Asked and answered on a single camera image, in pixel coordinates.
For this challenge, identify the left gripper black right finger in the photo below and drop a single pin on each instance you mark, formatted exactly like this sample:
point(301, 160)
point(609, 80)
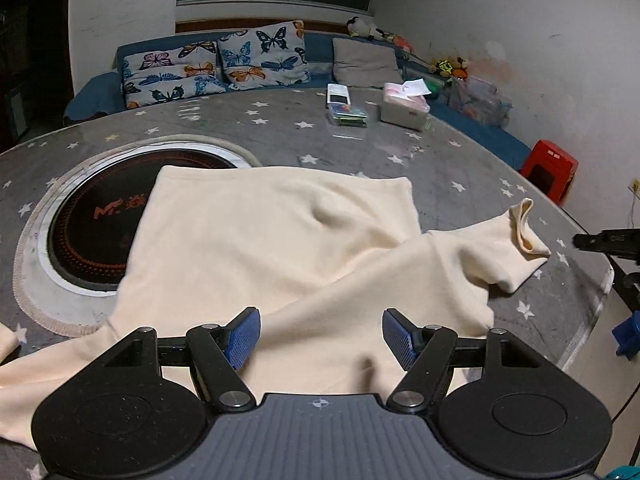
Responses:
point(424, 354)

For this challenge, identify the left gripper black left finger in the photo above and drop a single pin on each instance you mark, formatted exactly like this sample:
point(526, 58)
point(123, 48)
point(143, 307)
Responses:
point(217, 355)

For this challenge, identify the cream long-sleeve garment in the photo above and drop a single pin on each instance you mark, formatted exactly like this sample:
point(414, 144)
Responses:
point(320, 255)

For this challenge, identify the red plastic stool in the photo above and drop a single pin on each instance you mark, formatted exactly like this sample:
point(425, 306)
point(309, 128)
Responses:
point(551, 169)

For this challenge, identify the grey star-pattern table cover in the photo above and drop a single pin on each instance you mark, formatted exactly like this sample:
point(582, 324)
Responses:
point(455, 184)

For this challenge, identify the black induction cooktop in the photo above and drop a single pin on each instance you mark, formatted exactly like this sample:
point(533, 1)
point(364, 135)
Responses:
point(91, 233)

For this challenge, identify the clear plastic storage bin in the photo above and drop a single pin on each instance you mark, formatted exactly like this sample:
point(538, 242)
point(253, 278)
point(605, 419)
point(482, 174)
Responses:
point(481, 101)

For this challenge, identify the yellow orange plush toys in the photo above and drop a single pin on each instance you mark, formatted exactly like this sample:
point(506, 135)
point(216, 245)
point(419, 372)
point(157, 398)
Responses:
point(452, 67)

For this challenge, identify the tissue box with pink pack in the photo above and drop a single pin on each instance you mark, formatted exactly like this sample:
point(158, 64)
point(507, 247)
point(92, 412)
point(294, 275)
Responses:
point(404, 105)

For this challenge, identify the clear box of colourful items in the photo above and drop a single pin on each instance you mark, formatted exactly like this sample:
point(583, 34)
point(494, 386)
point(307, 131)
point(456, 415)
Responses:
point(341, 114)

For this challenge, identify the left butterfly pillow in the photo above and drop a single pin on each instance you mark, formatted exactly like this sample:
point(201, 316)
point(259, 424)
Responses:
point(169, 75)

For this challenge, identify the butterfly pillow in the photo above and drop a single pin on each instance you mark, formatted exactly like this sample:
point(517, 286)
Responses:
point(169, 75)
point(269, 56)

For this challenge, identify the blue sectional sofa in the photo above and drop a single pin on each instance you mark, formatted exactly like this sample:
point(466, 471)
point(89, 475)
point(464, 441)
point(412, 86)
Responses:
point(103, 94)

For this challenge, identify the grey plain cushion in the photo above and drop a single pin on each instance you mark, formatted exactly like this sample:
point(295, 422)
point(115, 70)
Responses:
point(356, 64)

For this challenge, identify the right butterfly pillow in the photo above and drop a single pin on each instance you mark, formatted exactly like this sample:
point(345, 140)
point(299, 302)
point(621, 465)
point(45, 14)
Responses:
point(269, 56)

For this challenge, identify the black and white plush toy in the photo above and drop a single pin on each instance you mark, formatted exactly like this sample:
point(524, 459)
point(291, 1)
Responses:
point(358, 27)

